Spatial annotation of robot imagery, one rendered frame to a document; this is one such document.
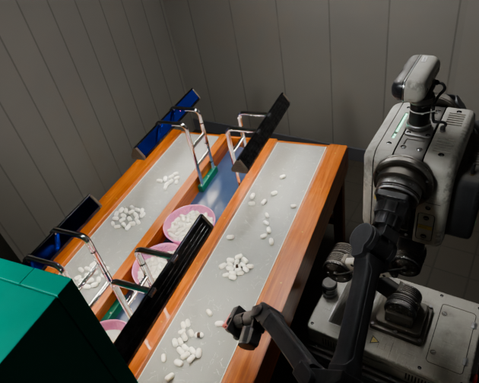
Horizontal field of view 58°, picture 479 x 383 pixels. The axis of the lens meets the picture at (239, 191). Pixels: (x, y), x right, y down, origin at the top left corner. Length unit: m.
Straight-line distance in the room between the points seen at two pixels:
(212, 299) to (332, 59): 2.07
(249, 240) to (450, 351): 0.95
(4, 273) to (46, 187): 2.68
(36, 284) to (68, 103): 2.76
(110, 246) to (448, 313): 1.59
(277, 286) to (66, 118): 2.11
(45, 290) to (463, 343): 1.74
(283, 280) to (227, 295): 0.24
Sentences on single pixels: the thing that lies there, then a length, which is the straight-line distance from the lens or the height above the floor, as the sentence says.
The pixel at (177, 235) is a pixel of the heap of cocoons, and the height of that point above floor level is 0.73.
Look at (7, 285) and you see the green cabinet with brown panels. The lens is 0.68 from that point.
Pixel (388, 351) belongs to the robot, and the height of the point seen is 0.47.
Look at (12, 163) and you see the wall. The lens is 3.19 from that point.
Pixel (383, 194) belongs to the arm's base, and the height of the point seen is 1.42.
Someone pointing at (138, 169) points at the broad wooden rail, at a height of 0.77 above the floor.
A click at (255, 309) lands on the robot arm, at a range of 1.44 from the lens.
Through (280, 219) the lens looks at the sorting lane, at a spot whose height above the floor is 0.74.
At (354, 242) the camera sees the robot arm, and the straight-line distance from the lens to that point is 1.20.
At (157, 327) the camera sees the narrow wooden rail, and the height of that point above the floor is 0.77.
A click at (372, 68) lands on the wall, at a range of 3.26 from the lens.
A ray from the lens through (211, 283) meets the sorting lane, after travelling 1.93.
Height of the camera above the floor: 2.21
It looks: 39 degrees down
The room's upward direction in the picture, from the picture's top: 12 degrees counter-clockwise
